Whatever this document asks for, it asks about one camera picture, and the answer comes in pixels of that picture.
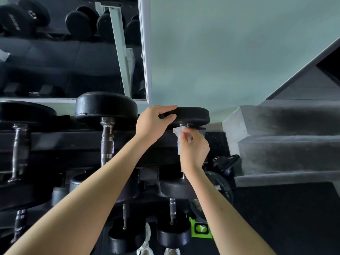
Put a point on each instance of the person's left hand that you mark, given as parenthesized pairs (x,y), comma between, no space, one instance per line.
(151,124)

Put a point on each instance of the person's right hand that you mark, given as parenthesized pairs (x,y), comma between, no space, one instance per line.
(195,154)

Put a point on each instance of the black dumbbell rack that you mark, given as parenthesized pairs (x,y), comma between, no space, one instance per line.
(53,142)

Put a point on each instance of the green wet wipes pack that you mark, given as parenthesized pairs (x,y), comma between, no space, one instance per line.
(200,229)

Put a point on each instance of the person's white sneaker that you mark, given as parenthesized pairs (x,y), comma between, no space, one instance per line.
(144,244)
(172,251)

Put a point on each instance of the white wet wipe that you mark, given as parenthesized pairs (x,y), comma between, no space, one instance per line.
(177,140)

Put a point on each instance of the black kettlebell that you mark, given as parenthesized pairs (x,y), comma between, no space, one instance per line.
(225,163)

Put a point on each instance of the person's left forearm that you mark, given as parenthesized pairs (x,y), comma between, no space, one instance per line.
(79,204)

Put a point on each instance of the person's left white sneaker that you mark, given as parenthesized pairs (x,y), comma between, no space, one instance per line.
(144,244)

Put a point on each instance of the person's right white sneaker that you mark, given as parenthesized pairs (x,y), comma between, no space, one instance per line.
(172,251)

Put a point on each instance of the person's right forearm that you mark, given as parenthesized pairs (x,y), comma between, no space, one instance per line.
(225,217)

